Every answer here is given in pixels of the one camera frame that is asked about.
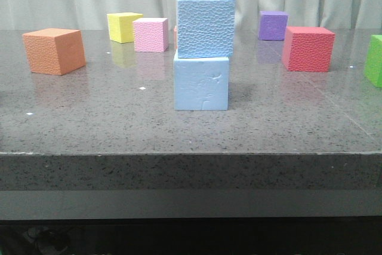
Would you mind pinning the textured light blue foam cube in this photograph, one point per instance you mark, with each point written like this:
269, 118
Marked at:
201, 83

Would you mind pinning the smooth light blue foam cube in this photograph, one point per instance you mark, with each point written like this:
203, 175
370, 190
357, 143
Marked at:
205, 28

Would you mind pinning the dented orange foam cube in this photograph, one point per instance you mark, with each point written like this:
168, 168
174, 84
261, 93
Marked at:
175, 33

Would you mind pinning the pink foam cube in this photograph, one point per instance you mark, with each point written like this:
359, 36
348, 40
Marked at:
150, 34

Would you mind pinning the yellow foam cube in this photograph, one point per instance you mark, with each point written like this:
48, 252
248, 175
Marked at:
121, 26

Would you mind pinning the purple foam cube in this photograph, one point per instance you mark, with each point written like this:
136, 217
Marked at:
272, 25

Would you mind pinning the large red foam cube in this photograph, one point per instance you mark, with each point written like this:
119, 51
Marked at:
307, 49

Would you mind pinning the large orange foam cube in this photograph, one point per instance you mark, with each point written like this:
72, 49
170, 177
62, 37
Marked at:
54, 51

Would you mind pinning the green foam cube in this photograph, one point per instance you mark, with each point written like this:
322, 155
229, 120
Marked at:
372, 69

